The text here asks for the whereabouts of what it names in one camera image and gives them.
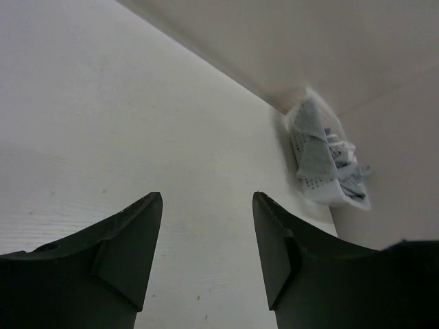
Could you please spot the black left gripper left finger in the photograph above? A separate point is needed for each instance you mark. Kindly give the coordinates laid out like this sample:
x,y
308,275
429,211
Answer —
x,y
94,278

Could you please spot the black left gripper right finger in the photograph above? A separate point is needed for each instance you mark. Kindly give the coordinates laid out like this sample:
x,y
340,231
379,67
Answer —
x,y
316,280

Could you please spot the grey tank top pile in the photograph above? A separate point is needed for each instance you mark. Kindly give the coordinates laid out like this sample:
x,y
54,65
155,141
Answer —
x,y
315,154

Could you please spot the white plastic laundry basket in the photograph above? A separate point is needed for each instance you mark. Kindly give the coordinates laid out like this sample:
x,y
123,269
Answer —
x,y
315,185

